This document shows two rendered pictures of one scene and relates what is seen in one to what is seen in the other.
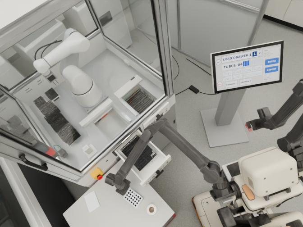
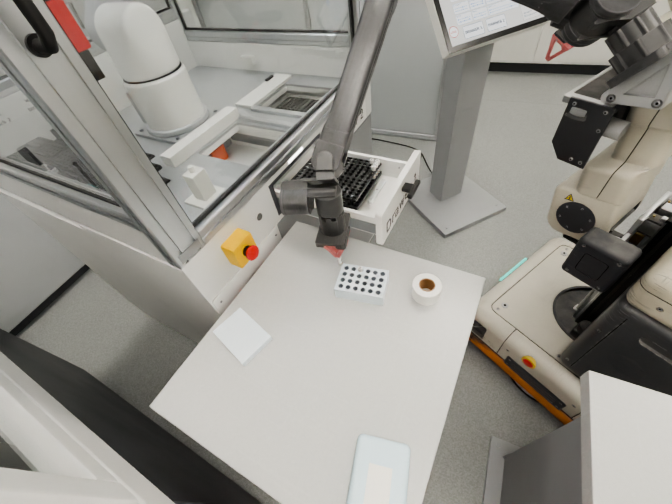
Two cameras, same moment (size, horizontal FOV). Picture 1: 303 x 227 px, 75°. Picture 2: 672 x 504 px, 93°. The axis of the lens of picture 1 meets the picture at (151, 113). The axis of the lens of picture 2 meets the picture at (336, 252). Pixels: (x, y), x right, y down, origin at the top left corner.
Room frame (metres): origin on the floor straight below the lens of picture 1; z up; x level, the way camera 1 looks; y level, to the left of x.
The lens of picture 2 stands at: (-0.15, 0.55, 1.46)
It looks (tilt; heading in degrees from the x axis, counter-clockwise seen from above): 49 degrees down; 335
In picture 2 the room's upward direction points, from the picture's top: 11 degrees counter-clockwise
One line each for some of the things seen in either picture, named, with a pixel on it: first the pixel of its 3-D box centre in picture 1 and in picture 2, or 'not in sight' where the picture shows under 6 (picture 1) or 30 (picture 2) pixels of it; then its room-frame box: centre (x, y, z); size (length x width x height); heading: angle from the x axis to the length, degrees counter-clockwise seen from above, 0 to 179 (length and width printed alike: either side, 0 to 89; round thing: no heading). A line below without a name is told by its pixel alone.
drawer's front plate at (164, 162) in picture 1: (156, 170); (399, 195); (0.36, 0.09, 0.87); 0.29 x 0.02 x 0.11; 119
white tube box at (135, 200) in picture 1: (133, 198); (362, 283); (0.24, 0.31, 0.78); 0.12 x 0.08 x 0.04; 40
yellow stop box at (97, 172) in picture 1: (97, 174); (241, 248); (0.47, 0.52, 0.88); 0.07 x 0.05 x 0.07; 119
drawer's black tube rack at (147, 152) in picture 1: (138, 152); (336, 182); (0.53, 0.18, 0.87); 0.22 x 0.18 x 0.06; 29
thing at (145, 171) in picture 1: (137, 152); (333, 182); (0.54, 0.19, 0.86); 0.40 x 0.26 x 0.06; 29
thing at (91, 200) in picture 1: (92, 201); (242, 335); (0.31, 0.63, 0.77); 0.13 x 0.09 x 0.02; 14
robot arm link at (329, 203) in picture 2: (119, 183); (326, 200); (0.31, 0.33, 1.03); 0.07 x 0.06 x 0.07; 52
